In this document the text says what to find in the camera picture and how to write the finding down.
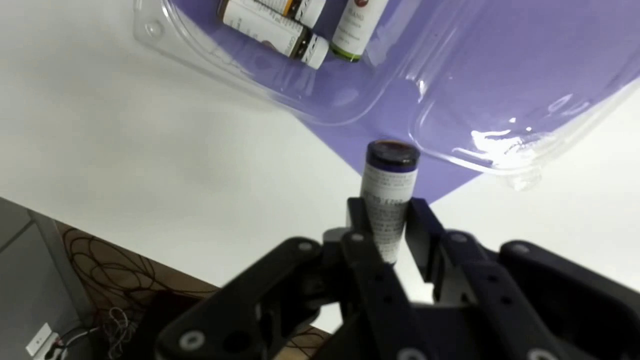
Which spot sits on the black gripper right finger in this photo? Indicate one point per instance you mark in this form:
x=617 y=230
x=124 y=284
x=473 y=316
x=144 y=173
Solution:
x=532 y=293

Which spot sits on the white bottle green base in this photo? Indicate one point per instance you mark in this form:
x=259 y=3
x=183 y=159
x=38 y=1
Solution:
x=357 y=27

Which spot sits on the white bottle black band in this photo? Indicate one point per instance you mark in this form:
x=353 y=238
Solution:
x=266 y=27

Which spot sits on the white bottle orange label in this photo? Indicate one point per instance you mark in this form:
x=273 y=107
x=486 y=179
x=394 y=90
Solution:
x=301 y=8

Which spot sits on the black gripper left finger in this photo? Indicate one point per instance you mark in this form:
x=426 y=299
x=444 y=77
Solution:
x=373 y=293

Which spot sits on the white bottle dark blue cap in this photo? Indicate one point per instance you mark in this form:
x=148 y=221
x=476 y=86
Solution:
x=391 y=193

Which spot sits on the white floor socket block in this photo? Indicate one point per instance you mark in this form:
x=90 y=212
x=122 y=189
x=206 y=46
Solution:
x=43 y=341

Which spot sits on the clear plastic clamshell container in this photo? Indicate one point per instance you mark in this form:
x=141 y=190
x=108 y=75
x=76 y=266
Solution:
x=506 y=86

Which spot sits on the purple mat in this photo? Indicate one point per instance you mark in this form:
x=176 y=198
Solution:
x=353 y=139

